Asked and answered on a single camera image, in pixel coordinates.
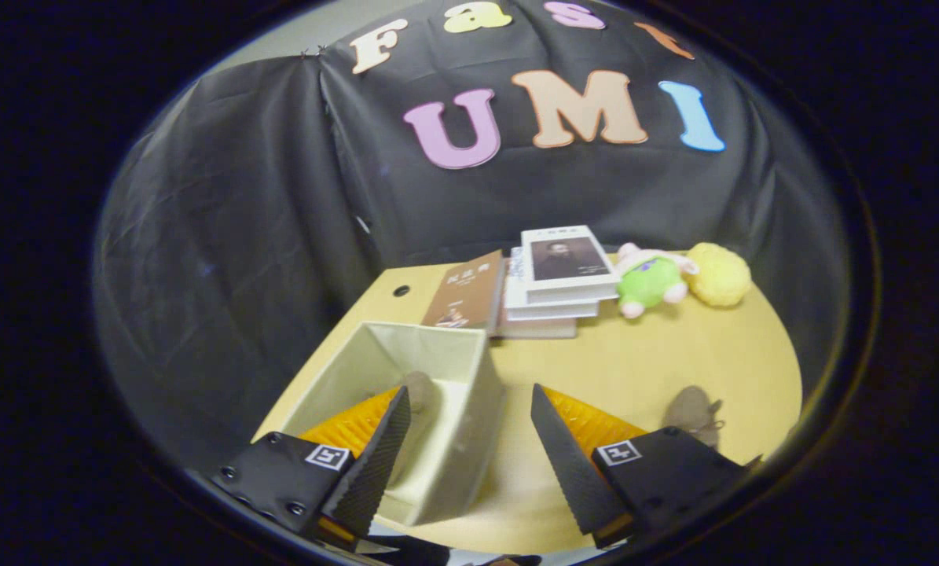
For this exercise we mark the white portrait cover book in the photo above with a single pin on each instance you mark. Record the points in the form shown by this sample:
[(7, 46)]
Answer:
[(567, 259)]

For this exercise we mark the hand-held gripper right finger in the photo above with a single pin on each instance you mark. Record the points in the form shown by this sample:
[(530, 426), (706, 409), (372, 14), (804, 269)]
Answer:
[(571, 464)]

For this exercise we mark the pale thin book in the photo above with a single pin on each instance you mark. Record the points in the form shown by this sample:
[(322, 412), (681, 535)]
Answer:
[(536, 328)]

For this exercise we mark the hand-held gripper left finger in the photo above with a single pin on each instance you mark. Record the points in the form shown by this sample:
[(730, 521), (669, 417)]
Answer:
[(367, 472)]

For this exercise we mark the black backdrop cloth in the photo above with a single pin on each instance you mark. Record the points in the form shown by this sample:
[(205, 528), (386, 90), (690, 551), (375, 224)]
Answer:
[(241, 196)]

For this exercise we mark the green plush toy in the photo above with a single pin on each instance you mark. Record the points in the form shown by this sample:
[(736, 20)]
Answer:
[(650, 283)]

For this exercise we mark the beige fabric storage box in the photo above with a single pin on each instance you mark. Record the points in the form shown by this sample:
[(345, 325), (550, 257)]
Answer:
[(457, 424)]

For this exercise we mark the brown cover book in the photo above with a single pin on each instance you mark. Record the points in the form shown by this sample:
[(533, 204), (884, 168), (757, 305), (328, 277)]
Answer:
[(465, 291)]

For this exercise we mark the yellow plush ball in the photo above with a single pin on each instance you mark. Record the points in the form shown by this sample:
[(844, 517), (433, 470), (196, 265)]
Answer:
[(720, 275)]

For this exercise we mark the brown shoe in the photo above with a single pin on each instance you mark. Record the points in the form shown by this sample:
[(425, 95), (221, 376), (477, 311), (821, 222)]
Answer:
[(420, 389), (689, 409)]

